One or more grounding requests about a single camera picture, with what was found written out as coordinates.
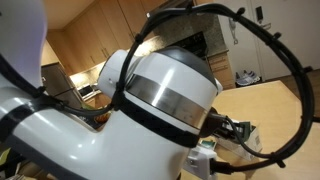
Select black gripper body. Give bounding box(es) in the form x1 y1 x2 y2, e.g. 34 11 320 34
199 107 232 138

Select white Tazo tea box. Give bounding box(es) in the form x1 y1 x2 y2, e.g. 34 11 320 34
214 118 264 163

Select white green Tazo tea packet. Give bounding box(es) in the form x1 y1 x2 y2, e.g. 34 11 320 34
199 138 218 152

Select white sneaker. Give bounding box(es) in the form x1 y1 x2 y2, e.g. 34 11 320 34
246 70 262 84
235 71 252 88

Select wooden base cabinet with drawers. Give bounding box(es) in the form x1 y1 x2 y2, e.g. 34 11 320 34
207 51 236 91

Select black door lock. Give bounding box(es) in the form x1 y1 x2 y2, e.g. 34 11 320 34
255 5 265 24

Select wooden counter base cabinets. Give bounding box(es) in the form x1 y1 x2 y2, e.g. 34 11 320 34
83 92 113 109

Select white door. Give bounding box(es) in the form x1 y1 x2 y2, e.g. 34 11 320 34
248 0 320 81

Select black toaster oven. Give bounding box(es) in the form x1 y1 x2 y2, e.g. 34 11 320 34
77 83 95 99

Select wooden cabinet above refrigerator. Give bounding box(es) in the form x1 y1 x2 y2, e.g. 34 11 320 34
40 39 60 68

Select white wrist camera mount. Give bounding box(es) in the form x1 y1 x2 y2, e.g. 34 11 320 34
182 145 218 180

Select white wall phone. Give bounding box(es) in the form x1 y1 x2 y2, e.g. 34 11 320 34
228 16 240 46

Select metal door handle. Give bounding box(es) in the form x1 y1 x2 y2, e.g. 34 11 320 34
260 22 273 33

